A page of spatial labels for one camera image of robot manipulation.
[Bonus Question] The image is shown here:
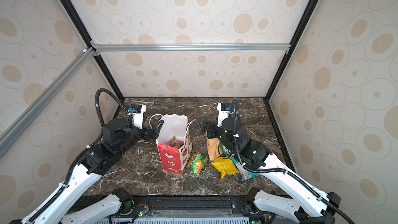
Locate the brown snack packet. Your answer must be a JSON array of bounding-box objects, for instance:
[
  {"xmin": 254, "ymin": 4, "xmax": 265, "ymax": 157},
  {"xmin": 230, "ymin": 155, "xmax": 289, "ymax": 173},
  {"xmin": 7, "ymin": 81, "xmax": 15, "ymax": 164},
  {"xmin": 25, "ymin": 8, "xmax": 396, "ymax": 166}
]
[{"xmin": 206, "ymin": 138, "xmax": 221, "ymax": 161}]

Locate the red white paper gift bag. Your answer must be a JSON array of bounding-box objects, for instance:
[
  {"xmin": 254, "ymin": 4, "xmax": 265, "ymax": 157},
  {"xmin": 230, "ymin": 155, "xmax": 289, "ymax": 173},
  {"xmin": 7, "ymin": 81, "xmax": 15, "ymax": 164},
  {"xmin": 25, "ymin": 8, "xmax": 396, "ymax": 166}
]
[{"xmin": 149, "ymin": 114, "xmax": 194, "ymax": 174}]

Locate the yellow snack packet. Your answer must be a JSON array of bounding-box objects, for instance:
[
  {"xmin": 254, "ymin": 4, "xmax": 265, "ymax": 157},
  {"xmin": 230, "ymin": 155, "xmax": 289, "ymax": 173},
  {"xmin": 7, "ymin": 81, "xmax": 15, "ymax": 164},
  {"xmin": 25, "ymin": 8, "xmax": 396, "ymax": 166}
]
[{"xmin": 211, "ymin": 157, "xmax": 239, "ymax": 179}]

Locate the orange snack packet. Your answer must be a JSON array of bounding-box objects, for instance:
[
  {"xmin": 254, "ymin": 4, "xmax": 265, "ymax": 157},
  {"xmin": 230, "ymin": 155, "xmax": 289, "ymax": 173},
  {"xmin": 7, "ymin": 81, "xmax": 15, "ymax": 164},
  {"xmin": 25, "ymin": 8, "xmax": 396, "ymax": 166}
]
[{"xmin": 170, "ymin": 136, "xmax": 184, "ymax": 149}]

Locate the green small snack packet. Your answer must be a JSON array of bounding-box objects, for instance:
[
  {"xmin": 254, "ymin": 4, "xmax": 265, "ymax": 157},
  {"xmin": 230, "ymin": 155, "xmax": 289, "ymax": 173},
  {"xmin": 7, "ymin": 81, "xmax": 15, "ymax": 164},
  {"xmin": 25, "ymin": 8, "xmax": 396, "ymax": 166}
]
[{"xmin": 188, "ymin": 149, "xmax": 208, "ymax": 177}]

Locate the teal white snack packet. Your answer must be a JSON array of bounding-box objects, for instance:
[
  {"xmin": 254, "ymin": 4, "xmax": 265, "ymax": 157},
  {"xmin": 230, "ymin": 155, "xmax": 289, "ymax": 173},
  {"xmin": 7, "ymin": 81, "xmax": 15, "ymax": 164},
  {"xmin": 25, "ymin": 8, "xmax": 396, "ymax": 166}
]
[{"xmin": 231, "ymin": 158, "xmax": 259, "ymax": 181}]

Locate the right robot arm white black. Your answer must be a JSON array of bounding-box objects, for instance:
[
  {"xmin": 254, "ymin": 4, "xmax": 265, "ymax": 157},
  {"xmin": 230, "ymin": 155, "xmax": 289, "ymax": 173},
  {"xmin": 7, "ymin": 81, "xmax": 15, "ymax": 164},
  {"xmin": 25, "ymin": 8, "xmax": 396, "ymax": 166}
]
[{"xmin": 199, "ymin": 117, "xmax": 341, "ymax": 224}]

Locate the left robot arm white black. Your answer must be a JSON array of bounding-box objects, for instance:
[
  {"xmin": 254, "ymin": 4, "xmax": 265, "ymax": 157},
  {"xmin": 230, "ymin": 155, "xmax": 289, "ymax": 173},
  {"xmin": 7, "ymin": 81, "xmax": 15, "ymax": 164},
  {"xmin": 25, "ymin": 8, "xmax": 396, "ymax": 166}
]
[{"xmin": 12, "ymin": 118, "xmax": 163, "ymax": 224}]

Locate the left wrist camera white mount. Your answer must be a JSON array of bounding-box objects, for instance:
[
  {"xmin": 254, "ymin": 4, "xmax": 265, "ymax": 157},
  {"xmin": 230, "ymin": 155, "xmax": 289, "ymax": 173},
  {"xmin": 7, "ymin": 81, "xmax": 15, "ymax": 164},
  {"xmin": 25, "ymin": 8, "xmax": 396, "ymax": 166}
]
[{"xmin": 127, "ymin": 104, "xmax": 146, "ymax": 129}]

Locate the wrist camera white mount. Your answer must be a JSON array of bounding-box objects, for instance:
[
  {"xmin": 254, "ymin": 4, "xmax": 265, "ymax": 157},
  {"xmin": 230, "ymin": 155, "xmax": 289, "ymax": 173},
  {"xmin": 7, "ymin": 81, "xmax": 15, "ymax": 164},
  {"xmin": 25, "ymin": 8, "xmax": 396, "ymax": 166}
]
[
  {"xmin": 217, "ymin": 101, "xmax": 235, "ymax": 127},
  {"xmin": 127, "ymin": 104, "xmax": 146, "ymax": 129}
]

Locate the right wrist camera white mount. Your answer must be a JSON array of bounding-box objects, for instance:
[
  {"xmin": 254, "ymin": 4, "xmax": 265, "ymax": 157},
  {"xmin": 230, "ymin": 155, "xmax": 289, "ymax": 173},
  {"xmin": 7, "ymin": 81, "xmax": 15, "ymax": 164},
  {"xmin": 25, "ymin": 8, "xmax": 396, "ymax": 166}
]
[{"xmin": 217, "ymin": 101, "xmax": 235, "ymax": 127}]

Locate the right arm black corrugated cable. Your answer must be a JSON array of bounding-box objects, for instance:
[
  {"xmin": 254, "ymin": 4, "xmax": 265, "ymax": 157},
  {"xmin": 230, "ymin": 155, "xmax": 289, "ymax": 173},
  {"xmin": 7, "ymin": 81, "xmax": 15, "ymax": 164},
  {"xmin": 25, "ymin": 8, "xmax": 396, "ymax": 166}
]
[{"xmin": 231, "ymin": 97, "xmax": 357, "ymax": 224}]

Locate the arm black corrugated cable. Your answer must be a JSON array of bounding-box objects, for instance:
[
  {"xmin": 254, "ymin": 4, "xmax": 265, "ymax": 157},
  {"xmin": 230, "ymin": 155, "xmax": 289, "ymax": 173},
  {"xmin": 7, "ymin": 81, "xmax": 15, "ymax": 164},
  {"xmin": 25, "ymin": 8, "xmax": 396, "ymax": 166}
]
[
  {"xmin": 231, "ymin": 97, "xmax": 357, "ymax": 224},
  {"xmin": 26, "ymin": 88, "xmax": 130, "ymax": 224}
]

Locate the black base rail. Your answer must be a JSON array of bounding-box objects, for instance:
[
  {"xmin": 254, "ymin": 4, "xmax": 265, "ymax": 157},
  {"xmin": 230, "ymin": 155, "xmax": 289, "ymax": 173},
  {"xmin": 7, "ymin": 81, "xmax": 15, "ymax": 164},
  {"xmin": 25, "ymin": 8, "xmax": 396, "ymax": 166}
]
[{"xmin": 62, "ymin": 194, "xmax": 280, "ymax": 224}]

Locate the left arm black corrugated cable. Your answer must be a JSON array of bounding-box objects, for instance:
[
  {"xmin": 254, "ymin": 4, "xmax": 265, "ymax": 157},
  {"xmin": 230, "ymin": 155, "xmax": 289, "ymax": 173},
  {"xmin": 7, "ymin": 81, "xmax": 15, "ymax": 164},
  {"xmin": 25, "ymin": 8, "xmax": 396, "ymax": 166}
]
[{"xmin": 26, "ymin": 88, "xmax": 130, "ymax": 224}]

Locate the horizontal aluminium frame bar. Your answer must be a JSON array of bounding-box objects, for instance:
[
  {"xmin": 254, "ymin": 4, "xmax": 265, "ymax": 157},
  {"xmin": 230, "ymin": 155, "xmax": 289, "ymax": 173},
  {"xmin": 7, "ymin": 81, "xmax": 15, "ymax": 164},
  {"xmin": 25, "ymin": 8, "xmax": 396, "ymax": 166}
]
[{"xmin": 94, "ymin": 43, "xmax": 290, "ymax": 52}]

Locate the left slanted aluminium frame bar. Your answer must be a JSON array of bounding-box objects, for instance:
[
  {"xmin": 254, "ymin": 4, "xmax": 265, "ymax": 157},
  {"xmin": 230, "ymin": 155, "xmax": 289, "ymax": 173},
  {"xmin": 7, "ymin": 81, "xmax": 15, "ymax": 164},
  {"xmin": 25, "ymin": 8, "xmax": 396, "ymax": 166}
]
[{"xmin": 1, "ymin": 47, "xmax": 94, "ymax": 157}]

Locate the left black corner post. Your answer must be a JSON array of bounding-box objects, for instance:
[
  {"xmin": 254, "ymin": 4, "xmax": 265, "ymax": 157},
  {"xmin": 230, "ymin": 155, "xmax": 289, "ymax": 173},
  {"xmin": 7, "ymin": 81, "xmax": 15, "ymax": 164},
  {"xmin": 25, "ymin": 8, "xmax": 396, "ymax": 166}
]
[{"xmin": 59, "ymin": 0, "xmax": 124, "ymax": 101}]

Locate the black corner post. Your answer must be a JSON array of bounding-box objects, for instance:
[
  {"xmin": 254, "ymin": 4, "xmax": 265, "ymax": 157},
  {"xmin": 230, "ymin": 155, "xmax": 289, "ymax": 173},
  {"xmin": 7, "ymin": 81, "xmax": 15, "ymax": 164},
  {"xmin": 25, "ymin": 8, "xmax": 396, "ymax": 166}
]
[
  {"xmin": 265, "ymin": 0, "xmax": 319, "ymax": 102},
  {"xmin": 59, "ymin": 0, "xmax": 124, "ymax": 101}
]

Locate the right black corner post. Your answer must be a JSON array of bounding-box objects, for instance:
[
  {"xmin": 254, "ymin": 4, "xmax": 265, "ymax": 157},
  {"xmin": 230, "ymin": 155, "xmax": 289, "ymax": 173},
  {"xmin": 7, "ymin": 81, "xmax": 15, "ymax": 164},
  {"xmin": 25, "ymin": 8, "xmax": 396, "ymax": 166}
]
[{"xmin": 265, "ymin": 0, "xmax": 319, "ymax": 102}]

